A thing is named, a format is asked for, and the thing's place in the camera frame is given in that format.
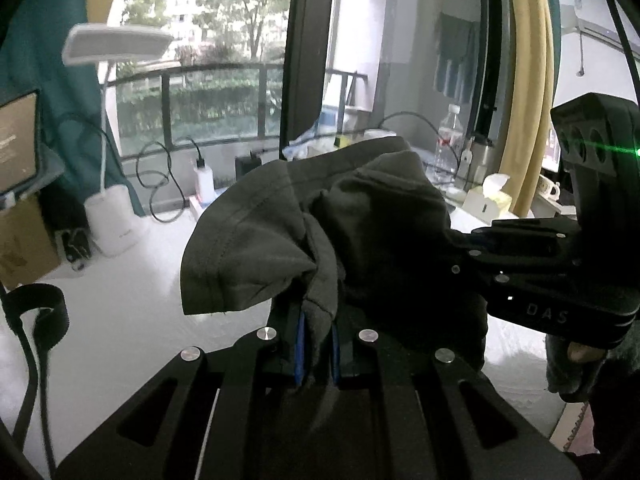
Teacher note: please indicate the black charger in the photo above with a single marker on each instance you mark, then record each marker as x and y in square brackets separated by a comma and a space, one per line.
[247, 167]

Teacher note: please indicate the white charger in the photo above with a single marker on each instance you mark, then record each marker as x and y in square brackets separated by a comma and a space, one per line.
[205, 185]

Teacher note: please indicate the white air conditioner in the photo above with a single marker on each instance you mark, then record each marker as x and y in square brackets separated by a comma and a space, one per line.
[600, 22]

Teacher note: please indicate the cardboard box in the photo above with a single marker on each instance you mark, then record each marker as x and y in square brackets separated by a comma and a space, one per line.
[25, 250]

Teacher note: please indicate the steel thermos mug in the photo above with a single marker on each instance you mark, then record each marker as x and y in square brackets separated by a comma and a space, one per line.
[477, 165]

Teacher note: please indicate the person's right hand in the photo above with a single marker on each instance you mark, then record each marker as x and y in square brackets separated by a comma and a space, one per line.
[575, 360]

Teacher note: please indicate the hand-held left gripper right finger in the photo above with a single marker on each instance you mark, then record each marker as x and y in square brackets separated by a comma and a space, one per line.
[336, 355]

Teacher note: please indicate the white printed mug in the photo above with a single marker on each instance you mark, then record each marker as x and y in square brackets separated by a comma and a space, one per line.
[547, 189]

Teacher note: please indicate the yellow tissue box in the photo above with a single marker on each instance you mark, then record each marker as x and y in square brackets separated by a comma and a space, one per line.
[487, 205]

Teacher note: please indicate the dark grey t-shirt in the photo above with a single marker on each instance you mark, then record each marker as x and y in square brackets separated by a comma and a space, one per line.
[250, 240]

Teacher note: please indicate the white desk lamp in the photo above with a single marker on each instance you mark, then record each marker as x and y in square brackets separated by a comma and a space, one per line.
[112, 220]

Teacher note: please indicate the black window post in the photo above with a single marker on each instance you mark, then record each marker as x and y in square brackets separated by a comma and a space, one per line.
[305, 60]

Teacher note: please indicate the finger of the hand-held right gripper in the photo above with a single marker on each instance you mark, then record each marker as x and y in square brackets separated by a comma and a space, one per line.
[525, 245]

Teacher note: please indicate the computer monitor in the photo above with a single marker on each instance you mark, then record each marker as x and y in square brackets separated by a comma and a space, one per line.
[552, 150]

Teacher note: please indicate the white power strip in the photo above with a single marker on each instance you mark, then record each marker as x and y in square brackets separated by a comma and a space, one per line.
[200, 205]

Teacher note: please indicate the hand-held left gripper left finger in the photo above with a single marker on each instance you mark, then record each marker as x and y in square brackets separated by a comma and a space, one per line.
[300, 355]

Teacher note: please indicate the black balcony railing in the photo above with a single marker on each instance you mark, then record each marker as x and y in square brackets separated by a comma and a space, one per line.
[165, 110]

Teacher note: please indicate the clear water bottle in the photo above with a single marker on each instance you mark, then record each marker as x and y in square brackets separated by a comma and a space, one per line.
[450, 140]

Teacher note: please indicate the teal curtain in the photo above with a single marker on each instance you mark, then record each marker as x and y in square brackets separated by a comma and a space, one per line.
[50, 20]
[556, 10]

